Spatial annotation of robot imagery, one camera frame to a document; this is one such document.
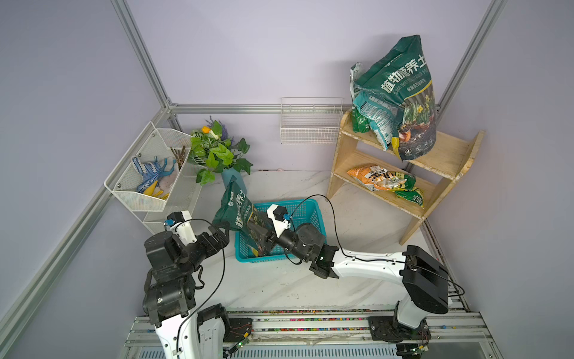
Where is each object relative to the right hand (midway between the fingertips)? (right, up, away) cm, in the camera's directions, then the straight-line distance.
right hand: (255, 219), depth 69 cm
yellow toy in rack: (-35, +9, +2) cm, 36 cm away
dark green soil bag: (-7, +2, +5) cm, 9 cm away
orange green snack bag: (+43, +14, +11) cm, 47 cm away
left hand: (-10, -2, -4) cm, 11 cm away
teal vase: (-16, +17, +25) cm, 34 cm away
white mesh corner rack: (-37, +26, +17) cm, 48 cm away
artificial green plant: (-20, +26, +14) cm, 36 cm away
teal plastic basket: (+17, -1, +31) cm, 35 cm away
